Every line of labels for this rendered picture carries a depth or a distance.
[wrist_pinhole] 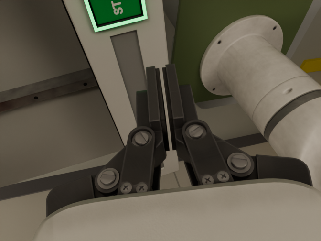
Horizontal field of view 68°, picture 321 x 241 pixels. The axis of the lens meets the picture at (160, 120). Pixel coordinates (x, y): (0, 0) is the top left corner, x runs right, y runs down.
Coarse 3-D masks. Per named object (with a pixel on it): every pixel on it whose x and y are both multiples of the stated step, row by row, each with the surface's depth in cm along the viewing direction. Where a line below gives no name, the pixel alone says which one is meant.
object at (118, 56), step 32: (64, 0) 22; (160, 0) 24; (96, 32) 25; (128, 32) 26; (160, 32) 27; (96, 64) 27; (128, 64) 29; (160, 64) 30; (128, 96) 33; (128, 128) 38
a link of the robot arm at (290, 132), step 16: (304, 96) 35; (320, 96) 34; (288, 112) 35; (304, 112) 34; (320, 112) 33; (272, 128) 37; (288, 128) 35; (304, 128) 33; (320, 128) 32; (272, 144) 38; (288, 144) 34; (304, 144) 33; (320, 144) 32; (304, 160) 32; (320, 160) 33; (320, 176) 33
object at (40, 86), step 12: (84, 72) 43; (36, 84) 42; (48, 84) 42; (60, 84) 42; (72, 84) 42; (84, 84) 42; (96, 84) 43; (0, 96) 41; (12, 96) 41; (24, 96) 41; (36, 96) 41; (48, 96) 42; (0, 108) 41; (12, 108) 42
